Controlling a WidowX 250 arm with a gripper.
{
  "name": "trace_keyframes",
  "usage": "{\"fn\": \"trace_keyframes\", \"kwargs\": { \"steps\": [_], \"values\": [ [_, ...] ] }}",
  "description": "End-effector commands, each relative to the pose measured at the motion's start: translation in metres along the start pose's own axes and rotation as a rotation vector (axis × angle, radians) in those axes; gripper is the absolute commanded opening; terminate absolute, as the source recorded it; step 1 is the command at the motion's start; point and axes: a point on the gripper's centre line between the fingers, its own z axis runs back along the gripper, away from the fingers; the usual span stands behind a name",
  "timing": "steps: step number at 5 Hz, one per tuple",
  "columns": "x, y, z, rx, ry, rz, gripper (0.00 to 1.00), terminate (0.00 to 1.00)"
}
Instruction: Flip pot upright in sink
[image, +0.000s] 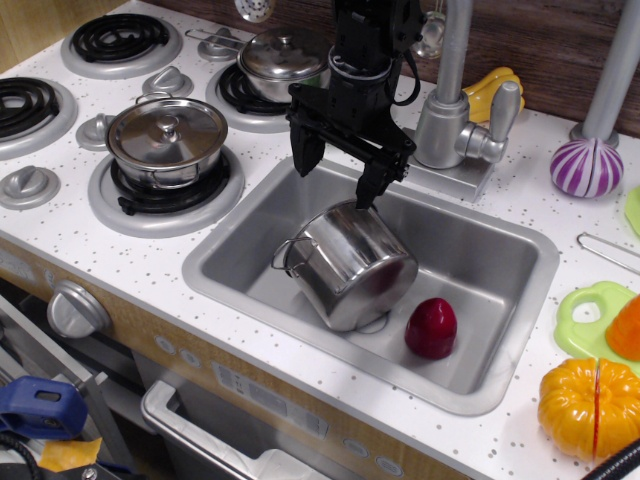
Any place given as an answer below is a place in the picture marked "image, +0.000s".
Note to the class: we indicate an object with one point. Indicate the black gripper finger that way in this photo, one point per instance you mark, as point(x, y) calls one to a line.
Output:
point(308, 147)
point(373, 182)

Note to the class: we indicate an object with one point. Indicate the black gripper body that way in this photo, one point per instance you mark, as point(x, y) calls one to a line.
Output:
point(354, 111)

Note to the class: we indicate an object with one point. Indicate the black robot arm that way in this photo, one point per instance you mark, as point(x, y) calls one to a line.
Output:
point(374, 36)

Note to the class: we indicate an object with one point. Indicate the lidded steel pot back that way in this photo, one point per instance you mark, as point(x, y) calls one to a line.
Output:
point(275, 59)

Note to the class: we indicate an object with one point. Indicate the lidded steel pot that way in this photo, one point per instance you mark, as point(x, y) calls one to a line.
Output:
point(275, 59)
point(167, 143)

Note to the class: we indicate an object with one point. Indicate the lidded steel pot front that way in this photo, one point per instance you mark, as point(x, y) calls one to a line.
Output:
point(167, 143)

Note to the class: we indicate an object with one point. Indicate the grey metal sink basin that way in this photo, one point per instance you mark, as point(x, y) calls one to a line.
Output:
point(494, 274)

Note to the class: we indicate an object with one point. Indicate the silver toy faucet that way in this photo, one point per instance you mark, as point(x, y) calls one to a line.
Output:
point(455, 155)

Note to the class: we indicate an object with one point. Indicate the back right stove burner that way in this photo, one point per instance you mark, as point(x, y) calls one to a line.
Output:
point(231, 93)

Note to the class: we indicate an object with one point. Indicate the stove burner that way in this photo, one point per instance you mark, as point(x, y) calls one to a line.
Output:
point(116, 210)
point(120, 46)
point(231, 93)
point(35, 113)

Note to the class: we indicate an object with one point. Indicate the hanging steel ladle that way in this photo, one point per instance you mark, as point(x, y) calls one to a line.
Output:
point(433, 29)

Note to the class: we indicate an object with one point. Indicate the yellow toy bananas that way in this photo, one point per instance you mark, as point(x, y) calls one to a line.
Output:
point(480, 95)

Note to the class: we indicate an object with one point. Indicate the grey stove knob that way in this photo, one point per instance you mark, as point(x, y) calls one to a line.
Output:
point(169, 81)
point(219, 46)
point(91, 135)
point(29, 187)

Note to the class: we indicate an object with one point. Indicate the hanging slotted spoon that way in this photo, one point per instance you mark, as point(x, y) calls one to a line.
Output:
point(255, 11)

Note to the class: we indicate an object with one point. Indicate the red toy fruit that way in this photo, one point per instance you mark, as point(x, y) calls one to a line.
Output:
point(432, 329)

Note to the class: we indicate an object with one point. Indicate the front right stove burner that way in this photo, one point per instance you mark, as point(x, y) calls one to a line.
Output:
point(116, 210)

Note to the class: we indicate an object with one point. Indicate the purple white toy onion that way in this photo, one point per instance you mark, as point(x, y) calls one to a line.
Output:
point(586, 168)

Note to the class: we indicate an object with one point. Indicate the back left stove burner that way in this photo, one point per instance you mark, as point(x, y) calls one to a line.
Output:
point(120, 46)

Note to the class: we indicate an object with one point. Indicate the grey vertical pole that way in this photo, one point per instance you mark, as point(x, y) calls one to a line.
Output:
point(615, 80)

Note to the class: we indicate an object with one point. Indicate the green toy cutting board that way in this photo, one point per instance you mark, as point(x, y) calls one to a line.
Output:
point(583, 317)

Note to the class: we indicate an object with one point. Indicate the grey oven dial knob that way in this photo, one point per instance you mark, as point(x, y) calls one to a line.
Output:
point(73, 312)

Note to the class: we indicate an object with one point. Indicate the orange toy carrot piece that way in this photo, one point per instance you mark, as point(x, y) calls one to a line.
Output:
point(622, 335)

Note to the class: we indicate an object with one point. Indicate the orange toy pumpkin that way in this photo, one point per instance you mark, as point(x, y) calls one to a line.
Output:
point(589, 408)

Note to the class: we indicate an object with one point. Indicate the blue clamp tool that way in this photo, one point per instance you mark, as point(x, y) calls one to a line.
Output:
point(39, 408)

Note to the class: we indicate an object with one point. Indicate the yellow tape piece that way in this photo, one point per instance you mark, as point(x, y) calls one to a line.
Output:
point(61, 455)

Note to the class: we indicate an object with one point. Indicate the metal wire utensil handle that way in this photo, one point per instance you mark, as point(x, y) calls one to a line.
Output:
point(623, 257)

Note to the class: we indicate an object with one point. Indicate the grey oven door handle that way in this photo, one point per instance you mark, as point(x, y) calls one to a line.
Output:
point(221, 441)

